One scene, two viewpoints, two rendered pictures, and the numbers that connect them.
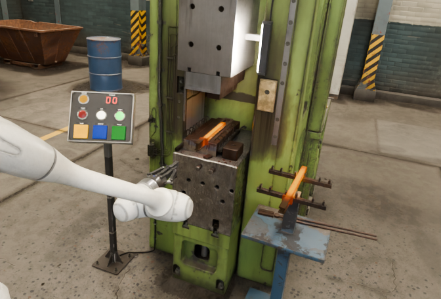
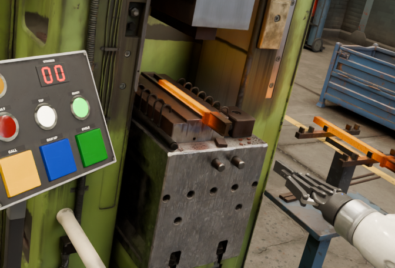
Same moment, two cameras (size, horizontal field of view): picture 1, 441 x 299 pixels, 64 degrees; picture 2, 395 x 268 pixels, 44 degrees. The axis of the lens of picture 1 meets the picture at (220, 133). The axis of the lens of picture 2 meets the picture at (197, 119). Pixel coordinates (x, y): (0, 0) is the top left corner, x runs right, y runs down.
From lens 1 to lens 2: 163 cm
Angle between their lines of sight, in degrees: 52
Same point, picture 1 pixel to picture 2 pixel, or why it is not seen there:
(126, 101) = (79, 70)
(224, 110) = not seen: hidden behind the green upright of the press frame
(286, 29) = not seen: outside the picture
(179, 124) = (123, 100)
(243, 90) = not seen: hidden behind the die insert
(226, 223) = (238, 238)
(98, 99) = (25, 79)
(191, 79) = (206, 7)
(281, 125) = (279, 66)
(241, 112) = (155, 58)
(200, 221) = (198, 257)
